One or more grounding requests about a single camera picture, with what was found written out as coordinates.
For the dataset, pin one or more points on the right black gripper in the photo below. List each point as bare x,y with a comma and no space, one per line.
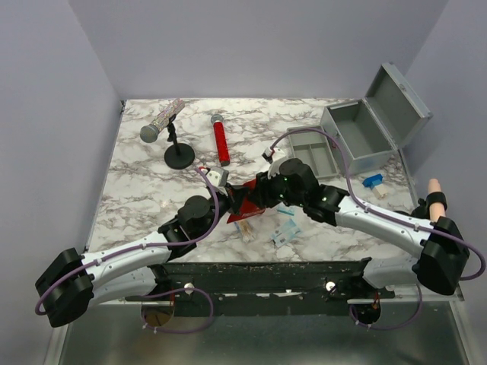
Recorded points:
262,191

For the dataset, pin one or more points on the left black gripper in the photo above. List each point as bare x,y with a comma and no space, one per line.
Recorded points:
237,194

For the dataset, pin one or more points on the red first aid pouch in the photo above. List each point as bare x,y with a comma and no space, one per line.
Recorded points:
253,209

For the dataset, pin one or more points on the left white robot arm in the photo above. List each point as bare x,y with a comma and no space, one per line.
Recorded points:
75,281

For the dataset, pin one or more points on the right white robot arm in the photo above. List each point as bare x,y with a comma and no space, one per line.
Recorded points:
435,256

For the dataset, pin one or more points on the teal gauze dressing packet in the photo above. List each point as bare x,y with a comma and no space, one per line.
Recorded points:
288,210

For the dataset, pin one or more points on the cotton swab pack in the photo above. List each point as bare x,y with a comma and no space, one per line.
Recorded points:
245,230

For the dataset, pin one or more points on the grey plastic tray insert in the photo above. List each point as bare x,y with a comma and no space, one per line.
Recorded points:
313,149

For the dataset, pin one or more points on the blue white bandage packets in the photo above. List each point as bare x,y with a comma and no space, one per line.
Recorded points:
285,233

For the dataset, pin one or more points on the blue white small box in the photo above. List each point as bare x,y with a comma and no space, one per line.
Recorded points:
375,184

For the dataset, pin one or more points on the red glitter microphone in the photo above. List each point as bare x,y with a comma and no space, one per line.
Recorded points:
220,139

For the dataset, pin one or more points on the grey metal case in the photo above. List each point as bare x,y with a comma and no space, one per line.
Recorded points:
368,131

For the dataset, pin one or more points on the silver glitter microphone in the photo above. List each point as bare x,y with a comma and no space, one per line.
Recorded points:
149,133

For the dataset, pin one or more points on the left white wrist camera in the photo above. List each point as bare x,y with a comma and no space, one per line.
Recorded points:
218,177

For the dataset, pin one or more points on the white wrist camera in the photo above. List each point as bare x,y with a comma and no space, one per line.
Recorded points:
275,157
218,177

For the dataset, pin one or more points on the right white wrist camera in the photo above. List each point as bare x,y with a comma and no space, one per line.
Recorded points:
275,157

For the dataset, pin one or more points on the black mounting rail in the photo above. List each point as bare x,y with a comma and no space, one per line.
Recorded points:
253,288

